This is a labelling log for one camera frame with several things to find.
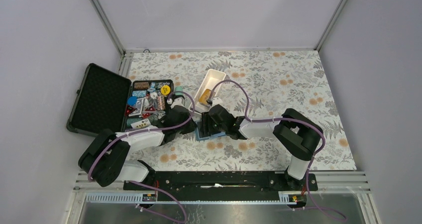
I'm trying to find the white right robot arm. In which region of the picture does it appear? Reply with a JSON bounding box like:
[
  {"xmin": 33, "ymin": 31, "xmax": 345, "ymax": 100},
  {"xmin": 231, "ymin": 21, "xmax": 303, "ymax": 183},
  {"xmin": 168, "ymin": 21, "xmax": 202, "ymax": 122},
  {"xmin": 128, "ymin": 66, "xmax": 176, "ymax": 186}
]
[{"xmin": 199, "ymin": 105, "xmax": 326, "ymax": 190}]

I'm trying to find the mint green case handle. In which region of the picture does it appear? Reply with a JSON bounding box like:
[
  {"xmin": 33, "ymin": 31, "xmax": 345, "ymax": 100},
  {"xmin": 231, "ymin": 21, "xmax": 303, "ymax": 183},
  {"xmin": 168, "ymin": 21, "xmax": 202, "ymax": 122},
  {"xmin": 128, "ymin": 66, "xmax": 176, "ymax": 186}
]
[{"xmin": 173, "ymin": 86, "xmax": 185, "ymax": 99}]

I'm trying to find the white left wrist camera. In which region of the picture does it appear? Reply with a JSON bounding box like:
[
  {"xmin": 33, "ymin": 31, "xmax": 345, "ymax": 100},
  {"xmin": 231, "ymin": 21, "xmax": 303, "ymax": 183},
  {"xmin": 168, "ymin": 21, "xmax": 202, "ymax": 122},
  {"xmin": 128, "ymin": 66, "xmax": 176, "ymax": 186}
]
[{"xmin": 167, "ymin": 95, "xmax": 185, "ymax": 109}]

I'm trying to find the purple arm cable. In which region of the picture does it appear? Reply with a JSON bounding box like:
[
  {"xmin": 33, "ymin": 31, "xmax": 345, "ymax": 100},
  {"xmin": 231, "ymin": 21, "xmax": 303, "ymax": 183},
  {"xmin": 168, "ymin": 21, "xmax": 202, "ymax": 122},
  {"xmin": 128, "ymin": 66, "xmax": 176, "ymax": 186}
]
[
  {"xmin": 87, "ymin": 90, "xmax": 196, "ymax": 223},
  {"xmin": 208, "ymin": 80, "xmax": 347, "ymax": 222}
]

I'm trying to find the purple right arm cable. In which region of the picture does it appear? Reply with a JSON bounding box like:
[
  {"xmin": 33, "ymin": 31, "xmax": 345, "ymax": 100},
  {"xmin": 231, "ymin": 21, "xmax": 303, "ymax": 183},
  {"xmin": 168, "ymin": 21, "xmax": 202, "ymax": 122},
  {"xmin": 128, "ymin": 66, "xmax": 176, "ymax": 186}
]
[{"xmin": 208, "ymin": 80, "xmax": 347, "ymax": 222}]

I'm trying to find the black open carrying case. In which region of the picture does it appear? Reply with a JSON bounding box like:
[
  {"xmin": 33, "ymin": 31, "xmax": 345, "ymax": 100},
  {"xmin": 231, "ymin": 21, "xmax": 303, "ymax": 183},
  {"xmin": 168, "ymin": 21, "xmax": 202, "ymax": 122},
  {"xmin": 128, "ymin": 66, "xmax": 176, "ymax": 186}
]
[{"xmin": 66, "ymin": 63, "xmax": 175, "ymax": 144}]

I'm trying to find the blue leather card holder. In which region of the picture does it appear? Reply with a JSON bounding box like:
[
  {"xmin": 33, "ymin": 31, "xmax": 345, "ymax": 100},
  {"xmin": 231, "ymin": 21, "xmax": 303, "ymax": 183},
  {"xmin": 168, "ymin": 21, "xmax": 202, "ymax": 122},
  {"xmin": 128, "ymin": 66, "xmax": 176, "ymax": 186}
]
[{"xmin": 195, "ymin": 120, "xmax": 226, "ymax": 141}]

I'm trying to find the yellow round poker chip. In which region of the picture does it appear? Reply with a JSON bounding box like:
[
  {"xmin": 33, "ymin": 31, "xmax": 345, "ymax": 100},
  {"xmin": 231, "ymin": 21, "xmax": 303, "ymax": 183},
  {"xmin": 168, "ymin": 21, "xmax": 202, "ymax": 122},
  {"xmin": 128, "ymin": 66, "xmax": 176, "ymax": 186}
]
[{"xmin": 160, "ymin": 85, "xmax": 171, "ymax": 96}]

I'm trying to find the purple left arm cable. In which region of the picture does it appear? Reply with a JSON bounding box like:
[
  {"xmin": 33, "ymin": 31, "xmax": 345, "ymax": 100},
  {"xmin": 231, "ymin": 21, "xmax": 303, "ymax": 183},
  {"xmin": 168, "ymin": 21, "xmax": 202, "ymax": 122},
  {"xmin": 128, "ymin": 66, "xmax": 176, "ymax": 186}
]
[{"xmin": 87, "ymin": 90, "xmax": 196, "ymax": 223}]

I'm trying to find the floral patterned table mat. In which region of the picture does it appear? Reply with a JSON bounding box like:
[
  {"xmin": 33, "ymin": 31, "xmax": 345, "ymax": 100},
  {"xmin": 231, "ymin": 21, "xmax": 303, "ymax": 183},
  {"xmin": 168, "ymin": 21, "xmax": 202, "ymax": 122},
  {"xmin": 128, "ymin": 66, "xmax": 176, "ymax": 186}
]
[{"xmin": 128, "ymin": 51, "xmax": 356, "ymax": 171}]

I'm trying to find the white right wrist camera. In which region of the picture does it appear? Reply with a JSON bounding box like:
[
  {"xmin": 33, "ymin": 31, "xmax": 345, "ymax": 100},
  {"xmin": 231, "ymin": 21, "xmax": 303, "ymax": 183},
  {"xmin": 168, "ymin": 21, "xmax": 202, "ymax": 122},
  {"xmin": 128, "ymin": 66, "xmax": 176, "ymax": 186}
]
[{"xmin": 207, "ymin": 97, "xmax": 223, "ymax": 108}]

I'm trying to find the white rectangular plastic tray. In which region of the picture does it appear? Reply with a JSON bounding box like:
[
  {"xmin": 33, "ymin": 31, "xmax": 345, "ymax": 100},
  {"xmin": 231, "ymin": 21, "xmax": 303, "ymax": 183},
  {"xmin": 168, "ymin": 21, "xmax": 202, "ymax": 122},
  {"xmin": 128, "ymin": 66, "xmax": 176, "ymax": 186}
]
[{"xmin": 189, "ymin": 69, "xmax": 227, "ymax": 114}]

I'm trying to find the gold credit card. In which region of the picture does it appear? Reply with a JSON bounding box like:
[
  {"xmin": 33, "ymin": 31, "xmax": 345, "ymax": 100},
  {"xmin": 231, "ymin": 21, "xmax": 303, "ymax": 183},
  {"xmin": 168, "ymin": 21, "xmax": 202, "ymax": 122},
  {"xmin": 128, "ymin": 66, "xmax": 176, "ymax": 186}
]
[{"xmin": 199, "ymin": 89, "xmax": 213, "ymax": 106}]

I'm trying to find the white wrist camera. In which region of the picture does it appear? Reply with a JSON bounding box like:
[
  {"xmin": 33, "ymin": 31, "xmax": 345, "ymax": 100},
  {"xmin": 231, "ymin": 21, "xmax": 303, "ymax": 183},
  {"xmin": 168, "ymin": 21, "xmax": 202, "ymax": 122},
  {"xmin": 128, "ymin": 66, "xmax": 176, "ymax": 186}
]
[
  {"xmin": 207, "ymin": 97, "xmax": 223, "ymax": 108},
  {"xmin": 167, "ymin": 95, "xmax": 185, "ymax": 109}
]

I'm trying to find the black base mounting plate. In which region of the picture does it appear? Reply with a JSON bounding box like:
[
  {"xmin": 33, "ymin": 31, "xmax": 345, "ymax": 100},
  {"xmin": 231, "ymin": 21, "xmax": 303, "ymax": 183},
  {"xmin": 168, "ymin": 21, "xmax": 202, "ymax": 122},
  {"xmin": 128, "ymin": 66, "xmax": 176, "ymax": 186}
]
[{"xmin": 143, "ymin": 171, "xmax": 318, "ymax": 202}]

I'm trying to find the playing card deck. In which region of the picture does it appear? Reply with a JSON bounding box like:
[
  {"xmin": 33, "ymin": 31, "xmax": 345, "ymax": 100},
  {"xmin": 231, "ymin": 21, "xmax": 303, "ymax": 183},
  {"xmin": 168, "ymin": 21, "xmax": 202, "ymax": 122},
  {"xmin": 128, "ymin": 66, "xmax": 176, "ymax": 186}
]
[{"xmin": 131, "ymin": 118, "xmax": 151, "ymax": 129}]

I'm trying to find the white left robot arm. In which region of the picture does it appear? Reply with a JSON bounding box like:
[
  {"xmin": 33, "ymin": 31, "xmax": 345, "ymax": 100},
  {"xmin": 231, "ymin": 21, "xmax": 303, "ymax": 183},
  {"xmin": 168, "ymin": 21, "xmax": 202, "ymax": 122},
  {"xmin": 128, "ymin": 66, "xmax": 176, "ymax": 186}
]
[{"xmin": 78, "ymin": 105, "xmax": 197, "ymax": 190}]

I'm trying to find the blue round poker chip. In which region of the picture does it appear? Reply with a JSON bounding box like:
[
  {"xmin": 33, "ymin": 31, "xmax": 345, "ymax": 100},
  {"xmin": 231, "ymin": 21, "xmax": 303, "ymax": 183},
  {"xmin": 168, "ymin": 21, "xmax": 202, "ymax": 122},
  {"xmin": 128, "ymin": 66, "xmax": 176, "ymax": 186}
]
[{"xmin": 127, "ymin": 96, "xmax": 137, "ymax": 107}]

